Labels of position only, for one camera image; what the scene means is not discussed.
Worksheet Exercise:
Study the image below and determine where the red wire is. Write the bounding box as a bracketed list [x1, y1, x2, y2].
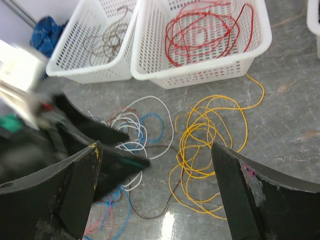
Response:
[164, 2, 255, 67]

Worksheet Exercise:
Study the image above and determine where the yellow wire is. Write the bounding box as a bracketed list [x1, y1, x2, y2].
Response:
[168, 73, 265, 221]

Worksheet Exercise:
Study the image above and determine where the middle white plastic basket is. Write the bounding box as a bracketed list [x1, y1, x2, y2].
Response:
[130, 0, 272, 89]

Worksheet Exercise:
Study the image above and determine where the left white plastic basket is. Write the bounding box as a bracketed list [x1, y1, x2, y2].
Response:
[46, 0, 141, 84]

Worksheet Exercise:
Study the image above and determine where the dark maroon wire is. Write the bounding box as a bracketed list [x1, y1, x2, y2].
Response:
[109, 107, 186, 221]

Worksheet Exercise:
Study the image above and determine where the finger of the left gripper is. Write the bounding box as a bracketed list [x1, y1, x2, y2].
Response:
[93, 145, 151, 202]

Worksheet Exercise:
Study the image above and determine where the brown wire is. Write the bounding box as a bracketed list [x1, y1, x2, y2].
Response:
[89, 5, 133, 66]

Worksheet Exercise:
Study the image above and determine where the green cloth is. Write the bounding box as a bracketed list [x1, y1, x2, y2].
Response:
[0, 114, 23, 133]

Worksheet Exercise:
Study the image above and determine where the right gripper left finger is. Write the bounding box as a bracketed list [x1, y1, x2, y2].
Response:
[0, 142, 102, 240]

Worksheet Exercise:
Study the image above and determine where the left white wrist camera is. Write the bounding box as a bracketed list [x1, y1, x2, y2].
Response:
[0, 41, 49, 130]

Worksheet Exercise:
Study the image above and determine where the right white plastic basket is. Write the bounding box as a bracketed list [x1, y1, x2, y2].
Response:
[306, 0, 320, 58]

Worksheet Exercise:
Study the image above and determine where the blue wire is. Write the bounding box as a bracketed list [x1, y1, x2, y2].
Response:
[82, 112, 165, 240]

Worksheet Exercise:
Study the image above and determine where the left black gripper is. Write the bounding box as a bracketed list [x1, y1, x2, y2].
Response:
[0, 93, 130, 185]

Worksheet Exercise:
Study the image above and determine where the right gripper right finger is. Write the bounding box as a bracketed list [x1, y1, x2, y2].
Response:
[211, 143, 320, 240]

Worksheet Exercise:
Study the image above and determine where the white plastic basket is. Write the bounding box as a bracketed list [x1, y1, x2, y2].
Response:
[306, 0, 320, 58]
[46, 0, 141, 84]
[130, 0, 272, 89]

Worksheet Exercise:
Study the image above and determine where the blue plaid cloth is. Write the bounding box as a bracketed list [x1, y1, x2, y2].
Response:
[29, 16, 69, 58]

